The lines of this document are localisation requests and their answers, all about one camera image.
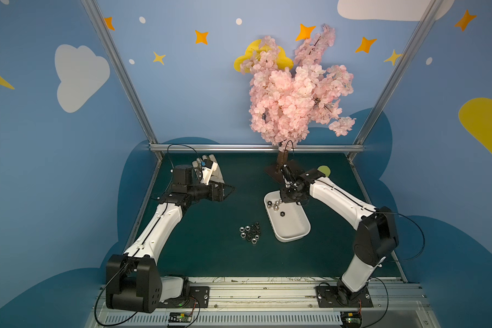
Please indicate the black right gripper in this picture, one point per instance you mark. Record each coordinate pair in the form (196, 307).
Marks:
(289, 173)

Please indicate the aluminium frame post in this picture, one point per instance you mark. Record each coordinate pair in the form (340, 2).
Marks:
(432, 12)
(96, 17)

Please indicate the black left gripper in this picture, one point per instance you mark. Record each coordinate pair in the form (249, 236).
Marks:
(219, 190)

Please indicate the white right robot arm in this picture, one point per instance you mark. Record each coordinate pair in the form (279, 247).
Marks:
(376, 234)

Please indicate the white storage box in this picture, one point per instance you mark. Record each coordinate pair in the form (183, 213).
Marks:
(293, 226)

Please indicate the dark tree base plate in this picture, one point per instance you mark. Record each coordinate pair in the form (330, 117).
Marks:
(276, 171)

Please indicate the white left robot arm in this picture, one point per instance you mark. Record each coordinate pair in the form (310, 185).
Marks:
(133, 281)

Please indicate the left green circuit board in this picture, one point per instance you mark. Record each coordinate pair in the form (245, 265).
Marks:
(179, 318)

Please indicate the pink blossom artificial tree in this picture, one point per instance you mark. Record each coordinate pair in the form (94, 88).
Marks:
(285, 100)

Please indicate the green circuit board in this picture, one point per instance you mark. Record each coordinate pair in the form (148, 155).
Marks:
(179, 318)
(351, 319)

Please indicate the aluminium back frame rail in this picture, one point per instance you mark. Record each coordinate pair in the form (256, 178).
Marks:
(252, 148)

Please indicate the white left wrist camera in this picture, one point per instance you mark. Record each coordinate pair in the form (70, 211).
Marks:
(208, 169)

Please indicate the pile of steel nuts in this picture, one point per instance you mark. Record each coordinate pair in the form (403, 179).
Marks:
(251, 233)

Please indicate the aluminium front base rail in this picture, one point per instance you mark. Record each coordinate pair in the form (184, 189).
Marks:
(283, 302)

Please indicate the green toy paddle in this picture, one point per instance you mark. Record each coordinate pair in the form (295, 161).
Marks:
(325, 170)

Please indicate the aluminium right frame post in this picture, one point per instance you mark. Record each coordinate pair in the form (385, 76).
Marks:
(432, 12)

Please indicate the right green circuit board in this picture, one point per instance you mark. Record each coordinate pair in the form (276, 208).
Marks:
(351, 319)

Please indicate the aluminium left frame post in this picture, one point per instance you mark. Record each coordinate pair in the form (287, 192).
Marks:
(96, 17)

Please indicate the white canvas work glove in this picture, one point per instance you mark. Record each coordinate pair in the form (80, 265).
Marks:
(196, 166)

